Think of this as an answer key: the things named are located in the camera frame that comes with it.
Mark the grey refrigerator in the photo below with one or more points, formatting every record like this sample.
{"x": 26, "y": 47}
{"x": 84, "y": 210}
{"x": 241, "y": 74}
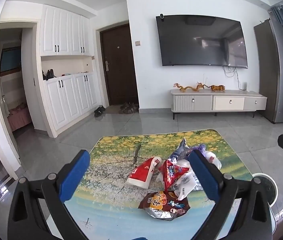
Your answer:
{"x": 271, "y": 67}

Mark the wall-mounted black television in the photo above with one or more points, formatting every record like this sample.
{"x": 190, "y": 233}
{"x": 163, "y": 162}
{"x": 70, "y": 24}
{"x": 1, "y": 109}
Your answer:
{"x": 196, "y": 40}

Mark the blue white wrapper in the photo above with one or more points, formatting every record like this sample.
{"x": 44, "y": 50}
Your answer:
{"x": 179, "y": 152}

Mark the pink bed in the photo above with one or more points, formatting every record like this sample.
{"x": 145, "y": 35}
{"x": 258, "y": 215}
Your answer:
{"x": 19, "y": 117}

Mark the white grey television cabinet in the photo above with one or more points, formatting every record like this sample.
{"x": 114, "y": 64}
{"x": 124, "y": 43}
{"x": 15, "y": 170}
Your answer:
{"x": 229, "y": 102}

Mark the small white router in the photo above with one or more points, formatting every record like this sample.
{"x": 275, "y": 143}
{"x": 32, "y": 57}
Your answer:
{"x": 244, "y": 86}

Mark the bedroom window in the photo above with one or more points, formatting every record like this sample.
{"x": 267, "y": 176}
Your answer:
{"x": 11, "y": 61}

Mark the red snack packet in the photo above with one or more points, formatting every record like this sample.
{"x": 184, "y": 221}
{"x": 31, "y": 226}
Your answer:
{"x": 171, "y": 173}

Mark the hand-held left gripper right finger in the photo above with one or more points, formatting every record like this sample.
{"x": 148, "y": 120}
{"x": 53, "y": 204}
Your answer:
{"x": 205, "y": 177}

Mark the purple wrapper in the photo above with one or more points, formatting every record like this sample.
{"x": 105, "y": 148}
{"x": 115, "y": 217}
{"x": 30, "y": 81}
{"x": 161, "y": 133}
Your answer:
{"x": 201, "y": 148}

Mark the white shoe cabinet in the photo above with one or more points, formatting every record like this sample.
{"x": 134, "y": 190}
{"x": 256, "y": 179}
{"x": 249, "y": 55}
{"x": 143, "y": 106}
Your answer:
{"x": 66, "y": 100}

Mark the black shoe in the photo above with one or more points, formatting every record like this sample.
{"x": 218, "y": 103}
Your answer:
{"x": 97, "y": 113}
{"x": 102, "y": 109}

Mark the golden dragon figurine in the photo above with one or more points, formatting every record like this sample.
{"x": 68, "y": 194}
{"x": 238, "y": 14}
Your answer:
{"x": 186, "y": 88}

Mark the brown snack packet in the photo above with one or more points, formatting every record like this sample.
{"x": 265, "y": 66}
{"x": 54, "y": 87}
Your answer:
{"x": 161, "y": 202}

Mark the clear wrapper with red spot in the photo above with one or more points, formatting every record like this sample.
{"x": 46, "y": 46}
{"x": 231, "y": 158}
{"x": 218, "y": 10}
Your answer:
{"x": 212, "y": 159}

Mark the small black webcam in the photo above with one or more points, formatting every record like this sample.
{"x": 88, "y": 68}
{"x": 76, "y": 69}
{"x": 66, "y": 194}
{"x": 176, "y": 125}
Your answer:
{"x": 162, "y": 17}

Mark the white interior door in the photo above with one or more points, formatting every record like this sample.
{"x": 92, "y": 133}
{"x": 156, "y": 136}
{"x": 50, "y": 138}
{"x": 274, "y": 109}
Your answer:
{"x": 29, "y": 80}

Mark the white printed plastic wrapper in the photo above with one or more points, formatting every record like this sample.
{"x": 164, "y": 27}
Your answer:
{"x": 185, "y": 183}

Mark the white tissue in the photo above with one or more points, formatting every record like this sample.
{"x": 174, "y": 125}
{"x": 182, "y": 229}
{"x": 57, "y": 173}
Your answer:
{"x": 183, "y": 164}

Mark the black handbag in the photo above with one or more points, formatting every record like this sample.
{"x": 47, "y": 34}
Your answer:
{"x": 48, "y": 75}

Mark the brown sandal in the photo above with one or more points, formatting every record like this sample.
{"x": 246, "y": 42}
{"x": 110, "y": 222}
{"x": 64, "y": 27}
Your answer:
{"x": 124, "y": 108}
{"x": 134, "y": 107}

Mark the landscape print table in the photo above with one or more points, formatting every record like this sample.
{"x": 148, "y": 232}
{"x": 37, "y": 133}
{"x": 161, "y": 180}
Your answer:
{"x": 121, "y": 150}

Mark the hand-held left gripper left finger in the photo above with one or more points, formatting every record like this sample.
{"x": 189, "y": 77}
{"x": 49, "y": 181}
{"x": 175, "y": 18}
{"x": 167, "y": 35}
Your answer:
{"x": 75, "y": 176}

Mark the red white tissue pack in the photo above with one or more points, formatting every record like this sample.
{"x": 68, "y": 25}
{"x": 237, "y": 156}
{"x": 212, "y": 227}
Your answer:
{"x": 141, "y": 173}

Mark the dark brown entrance door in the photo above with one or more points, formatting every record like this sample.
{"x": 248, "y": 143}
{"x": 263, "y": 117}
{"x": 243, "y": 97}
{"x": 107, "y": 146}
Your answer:
{"x": 117, "y": 67}

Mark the golden tiger figurine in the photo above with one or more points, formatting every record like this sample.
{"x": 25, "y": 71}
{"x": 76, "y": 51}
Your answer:
{"x": 217, "y": 88}

